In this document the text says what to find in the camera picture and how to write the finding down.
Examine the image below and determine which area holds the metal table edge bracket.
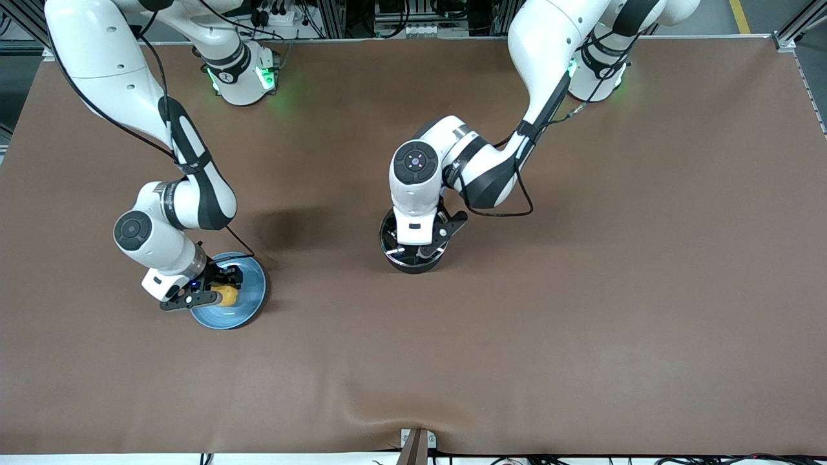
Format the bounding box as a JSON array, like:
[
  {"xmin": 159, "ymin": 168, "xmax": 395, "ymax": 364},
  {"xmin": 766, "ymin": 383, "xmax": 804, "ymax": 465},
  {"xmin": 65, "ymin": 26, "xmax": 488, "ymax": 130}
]
[{"xmin": 396, "ymin": 428, "xmax": 437, "ymax": 465}]

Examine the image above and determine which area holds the glass lid with blue knob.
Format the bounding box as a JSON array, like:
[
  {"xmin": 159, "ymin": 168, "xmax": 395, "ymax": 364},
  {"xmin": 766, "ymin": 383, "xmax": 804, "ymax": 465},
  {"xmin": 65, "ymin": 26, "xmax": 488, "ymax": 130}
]
[{"xmin": 379, "ymin": 207, "xmax": 450, "ymax": 267}]

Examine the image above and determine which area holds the brown table mat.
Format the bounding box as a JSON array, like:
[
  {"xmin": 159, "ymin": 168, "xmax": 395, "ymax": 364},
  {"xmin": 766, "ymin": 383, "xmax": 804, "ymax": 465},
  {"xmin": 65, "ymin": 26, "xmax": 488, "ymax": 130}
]
[{"xmin": 0, "ymin": 36, "xmax": 827, "ymax": 456}]

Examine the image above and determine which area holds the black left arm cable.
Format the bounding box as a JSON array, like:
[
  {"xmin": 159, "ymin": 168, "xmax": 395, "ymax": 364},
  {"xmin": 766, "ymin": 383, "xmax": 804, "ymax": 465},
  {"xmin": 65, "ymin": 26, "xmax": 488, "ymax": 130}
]
[{"xmin": 451, "ymin": 19, "xmax": 622, "ymax": 218}]

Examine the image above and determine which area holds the dark pot with blue handle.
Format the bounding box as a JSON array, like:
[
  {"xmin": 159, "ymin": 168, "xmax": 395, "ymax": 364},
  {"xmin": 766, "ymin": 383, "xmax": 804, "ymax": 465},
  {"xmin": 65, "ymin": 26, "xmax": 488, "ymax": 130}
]
[{"xmin": 379, "ymin": 207, "xmax": 450, "ymax": 274}]

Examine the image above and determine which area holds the blue round plate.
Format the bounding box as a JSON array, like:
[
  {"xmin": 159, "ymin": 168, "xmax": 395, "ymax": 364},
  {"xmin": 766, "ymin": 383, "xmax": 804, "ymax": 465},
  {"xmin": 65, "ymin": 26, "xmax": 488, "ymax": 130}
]
[{"xmin": 189, "ymin": 252, "xmax": 267, "ymax": 330}]

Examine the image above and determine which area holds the white power strip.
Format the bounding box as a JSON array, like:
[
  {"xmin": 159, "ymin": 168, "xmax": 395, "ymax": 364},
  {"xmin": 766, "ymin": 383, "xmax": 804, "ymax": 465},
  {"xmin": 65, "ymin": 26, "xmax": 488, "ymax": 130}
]
[{"xmin": 252, "ymin": 0, "xmax": 304, "ymax": 26}]

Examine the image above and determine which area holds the aluminium frame profile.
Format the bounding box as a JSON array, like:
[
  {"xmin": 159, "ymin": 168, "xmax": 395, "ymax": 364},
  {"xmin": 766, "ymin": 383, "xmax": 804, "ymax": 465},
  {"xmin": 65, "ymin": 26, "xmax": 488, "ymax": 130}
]
[{"xmin": 772, "ymin": 0, "xmax": 827, "ymax": 135}]

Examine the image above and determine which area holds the metal equipment rack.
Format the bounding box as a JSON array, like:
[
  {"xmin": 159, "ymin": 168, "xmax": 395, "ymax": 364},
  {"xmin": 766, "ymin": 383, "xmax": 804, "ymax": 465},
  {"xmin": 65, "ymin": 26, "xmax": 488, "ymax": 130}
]
[{"xmin": 373, "ymin": 0, "xmax": 441, "ymax": 38}]

